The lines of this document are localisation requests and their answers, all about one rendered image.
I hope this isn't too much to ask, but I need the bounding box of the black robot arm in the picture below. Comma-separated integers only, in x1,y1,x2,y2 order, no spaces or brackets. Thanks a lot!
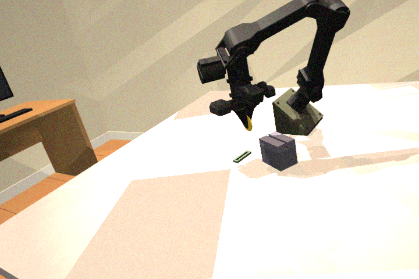
197,0,350,114

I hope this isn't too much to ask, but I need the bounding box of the dark green flat bar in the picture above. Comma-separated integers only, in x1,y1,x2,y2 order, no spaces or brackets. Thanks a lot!
233,151,251,163

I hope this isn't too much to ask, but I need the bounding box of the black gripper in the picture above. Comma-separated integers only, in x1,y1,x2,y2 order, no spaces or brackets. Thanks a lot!
209,73,276,128

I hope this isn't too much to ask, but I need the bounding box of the gold coin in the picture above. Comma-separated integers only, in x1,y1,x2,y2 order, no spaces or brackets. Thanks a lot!
244,116,253,131

